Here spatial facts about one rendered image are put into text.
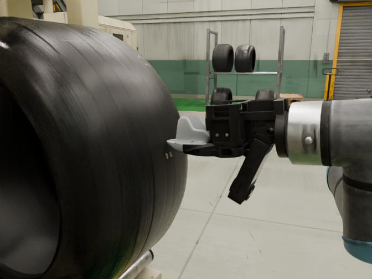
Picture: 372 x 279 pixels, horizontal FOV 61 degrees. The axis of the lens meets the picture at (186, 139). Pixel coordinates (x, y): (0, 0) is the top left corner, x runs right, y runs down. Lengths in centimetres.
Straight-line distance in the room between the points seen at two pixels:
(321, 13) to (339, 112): 1106
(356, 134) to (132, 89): 34
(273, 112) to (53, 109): 31
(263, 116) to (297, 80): 1091
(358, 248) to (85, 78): 45
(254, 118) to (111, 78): 23
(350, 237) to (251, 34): 1115
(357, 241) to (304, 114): 18
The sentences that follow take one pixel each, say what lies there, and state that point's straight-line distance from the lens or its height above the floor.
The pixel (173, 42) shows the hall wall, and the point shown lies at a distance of 1218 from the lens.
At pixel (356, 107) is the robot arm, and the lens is 44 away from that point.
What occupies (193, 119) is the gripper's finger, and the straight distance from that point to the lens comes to 55.
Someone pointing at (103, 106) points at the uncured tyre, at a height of 131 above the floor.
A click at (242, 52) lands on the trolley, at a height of 152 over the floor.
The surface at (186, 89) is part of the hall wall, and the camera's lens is 1197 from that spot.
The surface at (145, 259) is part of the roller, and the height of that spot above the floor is 91.
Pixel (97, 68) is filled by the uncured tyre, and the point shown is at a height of 136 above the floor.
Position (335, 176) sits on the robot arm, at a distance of 59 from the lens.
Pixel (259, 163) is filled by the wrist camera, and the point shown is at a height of 123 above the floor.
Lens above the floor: 137
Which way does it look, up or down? 14 degrees down
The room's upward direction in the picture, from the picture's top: straight up
